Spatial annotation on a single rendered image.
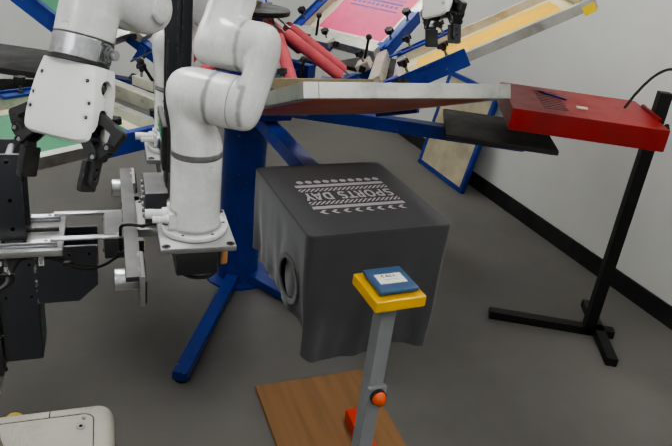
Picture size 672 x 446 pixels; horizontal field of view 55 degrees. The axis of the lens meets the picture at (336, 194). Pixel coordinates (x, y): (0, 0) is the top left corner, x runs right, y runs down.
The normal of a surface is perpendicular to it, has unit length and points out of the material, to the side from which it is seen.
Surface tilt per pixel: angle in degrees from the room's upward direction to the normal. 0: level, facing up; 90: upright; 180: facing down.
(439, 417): 0
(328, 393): 0
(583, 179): 90
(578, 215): 90
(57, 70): 69
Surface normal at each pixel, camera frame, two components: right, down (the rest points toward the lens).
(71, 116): -0.20, 0.06
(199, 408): 0.11, -0.91
